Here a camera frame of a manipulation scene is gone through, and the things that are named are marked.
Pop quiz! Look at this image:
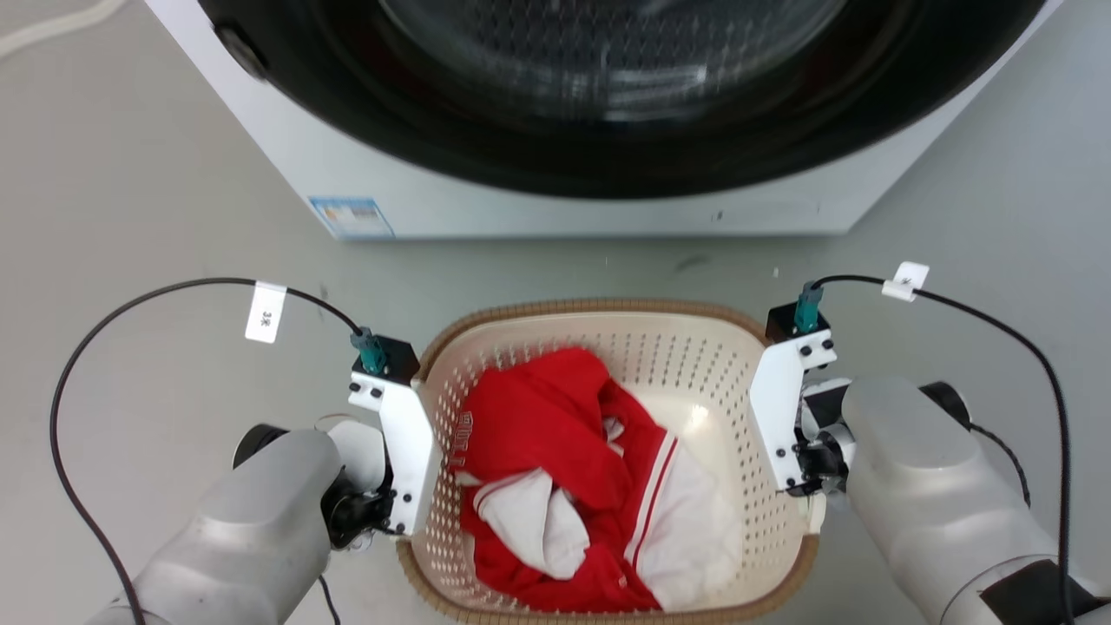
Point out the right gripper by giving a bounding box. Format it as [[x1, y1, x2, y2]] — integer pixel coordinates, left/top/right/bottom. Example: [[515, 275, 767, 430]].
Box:
[[792, 377, 858, 498]]

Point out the white cable tag with print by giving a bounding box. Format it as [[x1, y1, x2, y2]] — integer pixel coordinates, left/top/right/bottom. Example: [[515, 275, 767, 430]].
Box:
[[244, 280, 288, 345]]

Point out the blue white energy label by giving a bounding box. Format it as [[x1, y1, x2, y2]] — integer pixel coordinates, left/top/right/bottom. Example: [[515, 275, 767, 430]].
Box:
[[309, 197, 396, 240]]

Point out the teal right cable plug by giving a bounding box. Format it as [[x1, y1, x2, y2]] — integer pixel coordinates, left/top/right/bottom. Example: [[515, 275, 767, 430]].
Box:
[[795, 280, 825, 336]]

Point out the teal left cable plug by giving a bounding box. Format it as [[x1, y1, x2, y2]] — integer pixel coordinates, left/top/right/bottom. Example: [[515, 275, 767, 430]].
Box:
[[351, 326, 388, 377]]

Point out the teal cable plug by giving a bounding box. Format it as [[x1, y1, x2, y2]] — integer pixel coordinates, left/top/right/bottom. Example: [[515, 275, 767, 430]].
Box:
[[351, 326, 388, 377], [795, 280, 825, 336]]

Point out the beige perforated laundry basket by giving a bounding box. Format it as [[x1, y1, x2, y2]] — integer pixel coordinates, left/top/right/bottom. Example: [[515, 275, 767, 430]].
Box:
[[396, 299, 822, 625]]

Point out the white washing machine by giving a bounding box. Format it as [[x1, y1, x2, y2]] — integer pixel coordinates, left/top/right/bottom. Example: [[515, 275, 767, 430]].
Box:
[[143, 0, 1065, 240]]

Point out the black door latch knob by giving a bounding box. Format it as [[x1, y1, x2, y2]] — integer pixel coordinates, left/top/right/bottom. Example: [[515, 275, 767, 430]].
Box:
[[214, 23, 271, 82]]

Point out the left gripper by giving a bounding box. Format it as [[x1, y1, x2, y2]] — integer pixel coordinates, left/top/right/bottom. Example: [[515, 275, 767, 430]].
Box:
[[316, 414, 396, 550]]

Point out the red and white jacket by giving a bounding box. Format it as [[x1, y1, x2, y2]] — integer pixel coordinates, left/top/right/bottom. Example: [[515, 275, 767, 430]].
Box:
[[448, 347, 746, 614]]

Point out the black round washer door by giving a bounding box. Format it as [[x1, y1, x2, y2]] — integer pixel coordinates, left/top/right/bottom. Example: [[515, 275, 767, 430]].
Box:
[[198, 0, 1049, 201]]

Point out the small white cable tag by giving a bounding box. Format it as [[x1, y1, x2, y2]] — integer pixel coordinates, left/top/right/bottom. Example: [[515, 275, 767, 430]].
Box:
[[881, 260, 930, 304]]

